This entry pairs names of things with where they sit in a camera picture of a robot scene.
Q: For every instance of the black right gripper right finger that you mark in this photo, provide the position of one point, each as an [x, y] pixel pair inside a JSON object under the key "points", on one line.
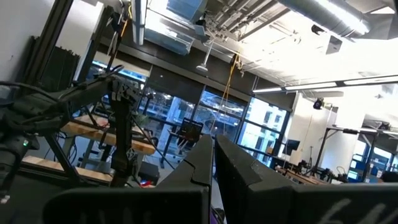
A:
{"points": [[280, 202]]}

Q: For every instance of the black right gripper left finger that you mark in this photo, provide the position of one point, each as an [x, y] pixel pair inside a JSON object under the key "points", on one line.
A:
{"points": [[140, 205]]}

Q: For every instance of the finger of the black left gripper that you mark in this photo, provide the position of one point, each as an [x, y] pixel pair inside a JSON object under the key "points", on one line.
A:
{"points": [[122, 161]]}

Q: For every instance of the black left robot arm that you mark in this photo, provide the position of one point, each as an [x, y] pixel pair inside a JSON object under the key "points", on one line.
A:
{"points": [[37, 109]]}

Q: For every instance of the wooden background table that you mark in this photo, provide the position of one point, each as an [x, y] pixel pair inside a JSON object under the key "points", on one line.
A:
{"points": [[93, 133]]}

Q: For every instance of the small black monitor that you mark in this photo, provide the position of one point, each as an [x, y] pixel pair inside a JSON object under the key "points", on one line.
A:
{"points": [[292, 146]]}

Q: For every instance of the black leaning panels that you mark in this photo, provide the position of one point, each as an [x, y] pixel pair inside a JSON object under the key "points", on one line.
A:
{"points": [[59, 71]]}

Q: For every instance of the dark standing monitor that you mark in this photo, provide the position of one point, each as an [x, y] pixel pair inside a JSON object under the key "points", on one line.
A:
{"points": [[190, 130]]}

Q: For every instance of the white hanging lamp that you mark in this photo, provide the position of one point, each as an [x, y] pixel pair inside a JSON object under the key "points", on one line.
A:
{"points": [[203, 67]]}

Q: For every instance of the long ceiling light strip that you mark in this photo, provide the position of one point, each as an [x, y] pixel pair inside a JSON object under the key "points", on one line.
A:
{"points": [[311, 86]]}

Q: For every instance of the black aluminium table frame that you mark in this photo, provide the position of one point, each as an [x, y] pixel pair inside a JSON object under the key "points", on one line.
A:
{"points": [[62, 158]]}

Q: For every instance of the black gantry frame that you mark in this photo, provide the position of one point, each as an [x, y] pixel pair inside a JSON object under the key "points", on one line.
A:
{"points": [[351, 131]]}

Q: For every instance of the black ceiling camera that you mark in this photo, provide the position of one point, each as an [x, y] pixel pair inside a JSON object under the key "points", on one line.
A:
{"points": [[317, 103]]}

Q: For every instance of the silver ventilation duct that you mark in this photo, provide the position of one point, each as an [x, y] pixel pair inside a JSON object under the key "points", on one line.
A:
{"points": [[326, 14]]}

